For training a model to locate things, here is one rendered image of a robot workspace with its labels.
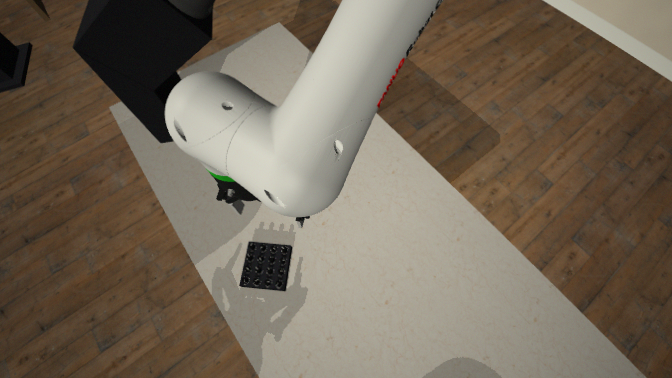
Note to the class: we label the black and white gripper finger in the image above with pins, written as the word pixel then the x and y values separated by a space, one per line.
pixel 301 220
pixel 236 206

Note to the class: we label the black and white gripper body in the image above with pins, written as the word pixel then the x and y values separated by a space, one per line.
pixel 247 198

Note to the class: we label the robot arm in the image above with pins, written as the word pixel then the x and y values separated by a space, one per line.
pixel 295 158

